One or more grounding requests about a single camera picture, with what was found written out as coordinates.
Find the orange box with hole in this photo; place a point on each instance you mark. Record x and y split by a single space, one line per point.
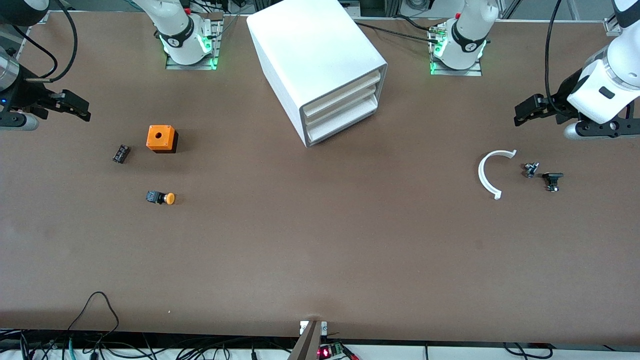
160 136

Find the small black terminal block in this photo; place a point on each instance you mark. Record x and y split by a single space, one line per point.
121 153

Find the orange push button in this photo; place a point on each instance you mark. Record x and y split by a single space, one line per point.
170 198

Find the black clamp part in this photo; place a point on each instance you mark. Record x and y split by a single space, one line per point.
552 177

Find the circuit board with red light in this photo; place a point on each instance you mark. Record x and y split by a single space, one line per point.
327 351

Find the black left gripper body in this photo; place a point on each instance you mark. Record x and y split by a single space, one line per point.
561 101

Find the brown camera stand post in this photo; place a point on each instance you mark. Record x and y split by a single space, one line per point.
309 345

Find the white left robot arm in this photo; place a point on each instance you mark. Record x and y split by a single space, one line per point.
465 40

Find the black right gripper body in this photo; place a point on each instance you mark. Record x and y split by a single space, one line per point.
24 93

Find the white curved plastic bracket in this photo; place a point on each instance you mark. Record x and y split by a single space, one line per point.
481 172

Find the small black silver part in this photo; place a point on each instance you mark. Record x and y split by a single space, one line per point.
530 170

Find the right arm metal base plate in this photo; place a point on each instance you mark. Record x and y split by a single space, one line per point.
175 66

